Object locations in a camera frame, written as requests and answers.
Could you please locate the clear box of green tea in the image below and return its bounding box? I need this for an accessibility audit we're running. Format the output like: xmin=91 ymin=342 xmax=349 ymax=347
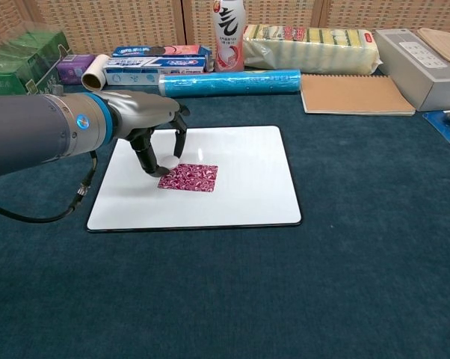
xmin=0 ymin=29 xmax=73 ymax=96

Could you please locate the blue pack of binder clips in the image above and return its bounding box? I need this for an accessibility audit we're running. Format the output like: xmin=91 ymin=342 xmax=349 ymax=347
xmin=422 ymin=110 xmax=450 ymax=156

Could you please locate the blue pink cookie box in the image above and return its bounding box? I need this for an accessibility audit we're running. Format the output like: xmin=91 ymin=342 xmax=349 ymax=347
xmin=111 ymin=45 xmax=213 ymax=59

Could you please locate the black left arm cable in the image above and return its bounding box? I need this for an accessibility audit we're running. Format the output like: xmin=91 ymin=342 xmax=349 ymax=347
xmin=0 ymin=149 xmax=99 ymax=224

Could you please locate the small purple box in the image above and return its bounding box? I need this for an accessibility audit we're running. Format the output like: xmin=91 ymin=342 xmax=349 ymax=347
xmin=55 ymin=54 xmax=96 ymax=85

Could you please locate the pink drink bottle black cap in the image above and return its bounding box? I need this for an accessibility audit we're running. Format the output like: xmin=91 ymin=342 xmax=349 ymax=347
xmin=213 ymin=0 xmax=245 ymax=73

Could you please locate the woven wooden folding screen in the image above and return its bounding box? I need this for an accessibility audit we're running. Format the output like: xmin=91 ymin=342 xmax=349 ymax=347
xmin=0 ymin=0 xmax=450 ymax=48

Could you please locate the dark teal table cloth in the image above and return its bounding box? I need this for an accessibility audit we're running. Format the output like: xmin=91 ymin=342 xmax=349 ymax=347
xmin=0 ymin=67 xmax=450 ymax=359

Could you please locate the white lint roller refill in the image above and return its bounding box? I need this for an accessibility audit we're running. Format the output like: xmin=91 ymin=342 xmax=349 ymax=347
xmin=81 ymin=54 xmax=110 ymax=92

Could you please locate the blue cling film roll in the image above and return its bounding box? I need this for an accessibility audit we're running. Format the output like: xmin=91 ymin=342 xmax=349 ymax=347
xmin=158 ymin=69 xmax=300 ymax=99

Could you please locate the brown spiral notebook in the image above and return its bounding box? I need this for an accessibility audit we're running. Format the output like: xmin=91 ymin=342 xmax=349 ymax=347
xmin=299 ymin=73 xmax=417 ymax=117

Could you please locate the white blue toothpaste box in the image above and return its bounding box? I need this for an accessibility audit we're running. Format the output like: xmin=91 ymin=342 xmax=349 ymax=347
xmin=103 ymin=55 xmax=210 ymax=85

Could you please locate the white rectangular board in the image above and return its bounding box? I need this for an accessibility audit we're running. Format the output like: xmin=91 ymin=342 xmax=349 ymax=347
xmin=86 ymin=125 xmax=303 ymax=233

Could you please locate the pack of yellow sponges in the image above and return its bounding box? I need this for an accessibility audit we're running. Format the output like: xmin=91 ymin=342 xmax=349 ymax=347
xmin=243 ymin=24 xmax=383 ymax=75

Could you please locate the grey power strip box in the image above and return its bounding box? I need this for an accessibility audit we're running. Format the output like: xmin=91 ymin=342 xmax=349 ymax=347
xmin=374 ymin=28 xmax=450 ymax=112

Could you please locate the pink patterned packet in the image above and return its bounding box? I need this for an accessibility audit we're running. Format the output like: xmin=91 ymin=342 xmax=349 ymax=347
xmin=157 ymin=163 xmax=219 ymax=193

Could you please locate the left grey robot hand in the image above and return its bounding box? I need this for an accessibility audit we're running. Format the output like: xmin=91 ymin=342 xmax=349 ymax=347
xmin=111 ymin=90 xmax=191 ymax=177

